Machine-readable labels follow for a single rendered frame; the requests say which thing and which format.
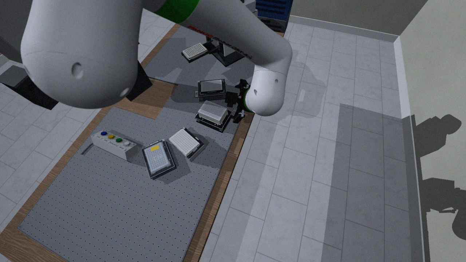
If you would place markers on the clear plastic lid with yellow tape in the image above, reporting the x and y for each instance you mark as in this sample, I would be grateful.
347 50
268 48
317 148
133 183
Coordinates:
156 157

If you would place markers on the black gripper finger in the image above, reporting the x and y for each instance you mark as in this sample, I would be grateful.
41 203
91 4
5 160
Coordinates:
242 85
238 115

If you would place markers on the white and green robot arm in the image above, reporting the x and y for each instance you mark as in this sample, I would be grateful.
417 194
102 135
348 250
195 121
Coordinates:
84 53

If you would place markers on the light grey button panel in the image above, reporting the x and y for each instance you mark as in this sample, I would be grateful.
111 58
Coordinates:
115 145

